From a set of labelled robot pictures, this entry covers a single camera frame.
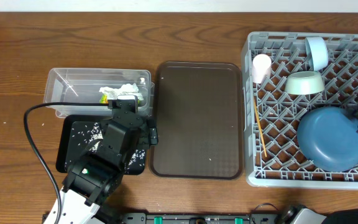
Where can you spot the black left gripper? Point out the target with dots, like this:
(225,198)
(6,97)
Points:
(146,130)

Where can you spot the dark blue plate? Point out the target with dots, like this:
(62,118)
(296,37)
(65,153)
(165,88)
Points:
(328,137)

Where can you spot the white tissue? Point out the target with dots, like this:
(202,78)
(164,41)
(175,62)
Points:
(126,89)

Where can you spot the pandan snack wrapper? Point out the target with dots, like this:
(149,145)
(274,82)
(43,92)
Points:
(103,99)

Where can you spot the rice grains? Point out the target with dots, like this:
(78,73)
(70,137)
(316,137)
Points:
(83,132)

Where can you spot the light green bowl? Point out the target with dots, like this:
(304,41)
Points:
(304,83)

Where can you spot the light blue bowl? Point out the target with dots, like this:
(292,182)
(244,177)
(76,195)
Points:
(317,50)

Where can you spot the wooden chopstick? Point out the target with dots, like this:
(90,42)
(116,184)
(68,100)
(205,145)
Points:
(261,136)

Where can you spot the pink cup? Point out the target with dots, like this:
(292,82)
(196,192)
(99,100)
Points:
(261,68)

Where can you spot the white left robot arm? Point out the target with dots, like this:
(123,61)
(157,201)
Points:
(85,189)

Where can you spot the grey dishwasher rack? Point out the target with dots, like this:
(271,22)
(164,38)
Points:
(280,112)

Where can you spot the brown serving tray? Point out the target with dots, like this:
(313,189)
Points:
(198,108)

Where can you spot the black tray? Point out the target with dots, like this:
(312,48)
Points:
(62,163)

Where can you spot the clear plastic bin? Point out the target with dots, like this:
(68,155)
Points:
(81,85)

